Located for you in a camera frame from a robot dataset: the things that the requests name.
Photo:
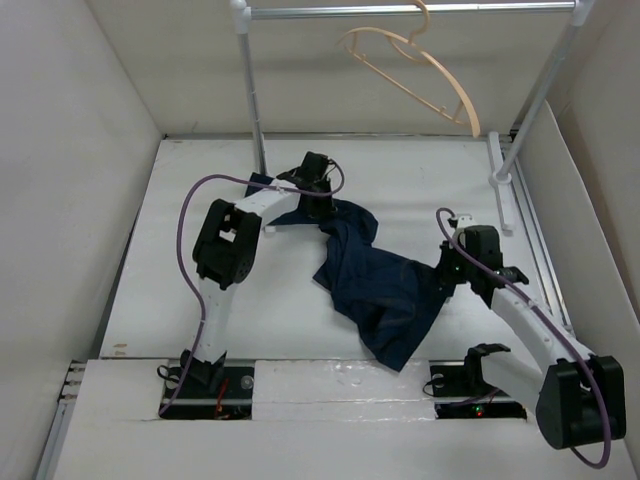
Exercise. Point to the metal clothes rack frame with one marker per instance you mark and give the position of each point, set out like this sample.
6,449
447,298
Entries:
501,178

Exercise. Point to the dark blue denim trousers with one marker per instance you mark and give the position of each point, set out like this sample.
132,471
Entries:
393,300

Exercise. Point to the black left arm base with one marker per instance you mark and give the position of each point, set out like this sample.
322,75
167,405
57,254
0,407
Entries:
232,401

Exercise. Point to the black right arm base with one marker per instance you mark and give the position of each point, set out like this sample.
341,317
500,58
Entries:
457,397

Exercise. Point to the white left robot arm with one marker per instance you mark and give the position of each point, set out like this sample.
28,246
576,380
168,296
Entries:
225,250

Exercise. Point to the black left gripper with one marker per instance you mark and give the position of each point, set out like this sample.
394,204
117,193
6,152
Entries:
324,212

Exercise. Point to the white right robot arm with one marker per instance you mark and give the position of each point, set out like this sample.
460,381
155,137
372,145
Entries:
576,396

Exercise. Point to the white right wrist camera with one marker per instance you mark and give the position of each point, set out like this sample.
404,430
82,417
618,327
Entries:
459,223

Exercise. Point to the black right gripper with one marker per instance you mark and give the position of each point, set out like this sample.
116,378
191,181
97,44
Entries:
444,274

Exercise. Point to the beige plastic clothes hanger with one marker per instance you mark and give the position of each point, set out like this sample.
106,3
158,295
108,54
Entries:
407,48

